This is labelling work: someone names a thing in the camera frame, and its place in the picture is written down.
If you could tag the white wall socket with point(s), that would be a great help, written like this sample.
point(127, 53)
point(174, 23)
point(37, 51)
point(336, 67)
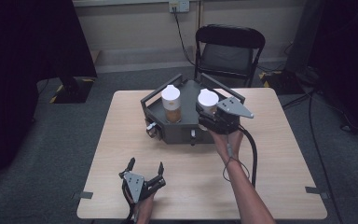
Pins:
point(179, 5)

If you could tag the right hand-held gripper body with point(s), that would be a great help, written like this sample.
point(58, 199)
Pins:
point(231, 109)

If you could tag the black stand base striped tape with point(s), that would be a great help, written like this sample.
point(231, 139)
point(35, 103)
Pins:
point(284, 82)
point(74, 90)

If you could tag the grey tape strip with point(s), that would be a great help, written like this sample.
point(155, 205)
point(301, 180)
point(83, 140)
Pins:
point(313, 189)
point(85, 195)

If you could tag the dark curtain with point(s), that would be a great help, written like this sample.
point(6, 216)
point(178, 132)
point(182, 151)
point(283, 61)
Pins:
point(21, 77)
point(348, 62)

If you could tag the person's right hand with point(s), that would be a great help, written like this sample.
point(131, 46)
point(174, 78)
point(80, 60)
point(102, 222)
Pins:
point(222, 141)

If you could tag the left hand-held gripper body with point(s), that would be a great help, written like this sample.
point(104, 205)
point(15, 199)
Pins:
point(135, 186)

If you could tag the dark grey triangular tray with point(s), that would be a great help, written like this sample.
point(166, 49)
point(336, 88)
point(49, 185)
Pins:
point(183, 130)

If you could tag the grey column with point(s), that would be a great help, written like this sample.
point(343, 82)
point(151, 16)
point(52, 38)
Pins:
point(301, 34)

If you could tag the black folding chair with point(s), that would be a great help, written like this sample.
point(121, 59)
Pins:
point(227, 56)

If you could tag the white-lidded seasoning jar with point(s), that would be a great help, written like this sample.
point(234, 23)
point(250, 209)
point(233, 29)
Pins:
point(208, 98)
point(171, 96)

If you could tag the person's left hand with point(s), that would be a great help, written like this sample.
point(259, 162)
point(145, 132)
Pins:
point(144, 210)

